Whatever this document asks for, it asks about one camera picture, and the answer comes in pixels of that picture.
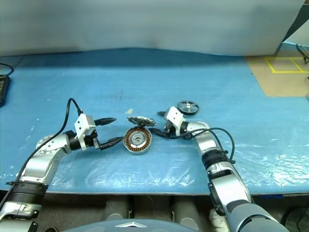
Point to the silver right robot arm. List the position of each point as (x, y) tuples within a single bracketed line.
[(210, 142)]

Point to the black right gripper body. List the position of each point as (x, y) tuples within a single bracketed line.
[(169, 128)]

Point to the dark round object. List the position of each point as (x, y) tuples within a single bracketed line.
[(298, 220)]

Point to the grey robot torso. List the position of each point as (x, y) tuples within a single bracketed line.
[(130, 227)]

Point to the blue table mat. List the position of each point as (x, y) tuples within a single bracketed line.
[(169, 79)]

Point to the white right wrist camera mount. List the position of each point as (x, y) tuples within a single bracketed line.
[(175, 116)]

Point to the black spoked rotor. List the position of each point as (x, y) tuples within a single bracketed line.
[(188, 105)]

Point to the brown cardboard sheet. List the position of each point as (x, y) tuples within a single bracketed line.
[(277, 82)]

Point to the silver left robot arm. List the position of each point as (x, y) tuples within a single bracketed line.
[(43, 164)]

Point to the white backdrop sheet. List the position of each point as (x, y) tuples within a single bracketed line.
[(144, 24)]

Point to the round silver motor housing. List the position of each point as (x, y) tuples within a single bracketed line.
[(129, 142)]

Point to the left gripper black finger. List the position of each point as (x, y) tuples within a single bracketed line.
[(111, 143), (106, 120)]

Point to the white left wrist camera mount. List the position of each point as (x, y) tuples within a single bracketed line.
[(82, 123)]

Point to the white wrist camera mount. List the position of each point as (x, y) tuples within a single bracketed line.
[(82, 123), (175, 116)]

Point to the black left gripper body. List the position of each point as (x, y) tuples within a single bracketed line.
[(92, 141)]

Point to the flat black device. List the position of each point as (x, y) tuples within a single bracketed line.
[(3, 89)]

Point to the yellow tape square outline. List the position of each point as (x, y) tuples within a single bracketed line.
[(287, 71)]

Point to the small pale tape scrap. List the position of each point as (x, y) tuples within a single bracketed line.
[(129, 111)]

